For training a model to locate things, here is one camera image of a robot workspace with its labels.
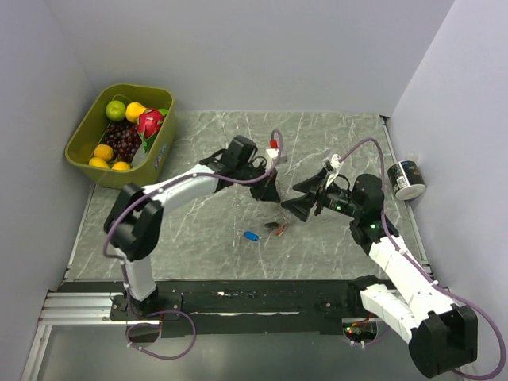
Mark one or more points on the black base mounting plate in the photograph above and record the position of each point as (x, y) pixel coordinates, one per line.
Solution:
(182, 307)

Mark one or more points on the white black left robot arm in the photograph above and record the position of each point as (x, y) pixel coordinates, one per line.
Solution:
(133, 225)

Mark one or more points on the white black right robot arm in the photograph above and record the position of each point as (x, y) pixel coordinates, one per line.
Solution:
(441, 335)

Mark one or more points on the green apple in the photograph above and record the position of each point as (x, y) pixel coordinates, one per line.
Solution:
(115, 110)

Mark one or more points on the orange fruit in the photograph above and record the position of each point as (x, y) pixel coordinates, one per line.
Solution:
(121, 166)
(104, 152)

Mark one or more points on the pink dragon fruit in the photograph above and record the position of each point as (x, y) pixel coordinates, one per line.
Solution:
(149, 124)

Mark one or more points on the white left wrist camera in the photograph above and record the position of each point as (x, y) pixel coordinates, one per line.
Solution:
(272, 154)

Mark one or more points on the purple grape bunch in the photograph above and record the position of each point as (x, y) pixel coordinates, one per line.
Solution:
(122, 137)

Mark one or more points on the red key tag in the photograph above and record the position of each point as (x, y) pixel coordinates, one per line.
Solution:
(280, 230)

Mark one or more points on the black key tag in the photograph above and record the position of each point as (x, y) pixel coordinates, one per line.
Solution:
(272, 225)

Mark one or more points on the olive green plastic bin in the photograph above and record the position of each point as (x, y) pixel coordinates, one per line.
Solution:
(145, 167)

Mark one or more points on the black white tape roll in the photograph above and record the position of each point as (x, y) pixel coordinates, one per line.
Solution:
(406, 180)

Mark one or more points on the orange fruit upper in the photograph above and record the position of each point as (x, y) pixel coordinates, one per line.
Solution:
(104, 152)

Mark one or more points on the yellow lemon front left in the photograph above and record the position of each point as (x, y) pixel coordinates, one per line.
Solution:
(98, 162)

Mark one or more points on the aluminium rail frame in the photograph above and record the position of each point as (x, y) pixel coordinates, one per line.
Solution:
(75, 340)

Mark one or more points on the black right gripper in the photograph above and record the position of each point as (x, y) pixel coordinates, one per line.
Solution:
(302, 205)

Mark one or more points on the blue tagged key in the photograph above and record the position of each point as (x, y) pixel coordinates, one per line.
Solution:
(247, 235)

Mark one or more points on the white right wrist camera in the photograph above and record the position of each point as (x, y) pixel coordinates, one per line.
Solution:
(332, 164)

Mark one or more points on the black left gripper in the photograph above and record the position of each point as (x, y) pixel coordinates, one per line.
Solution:
(267, 190)

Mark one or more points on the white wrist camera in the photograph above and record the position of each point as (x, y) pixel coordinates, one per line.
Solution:
(332, 164)
(272, 154)

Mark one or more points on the orange fruit front right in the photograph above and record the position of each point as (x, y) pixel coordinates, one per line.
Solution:
(121, 166)

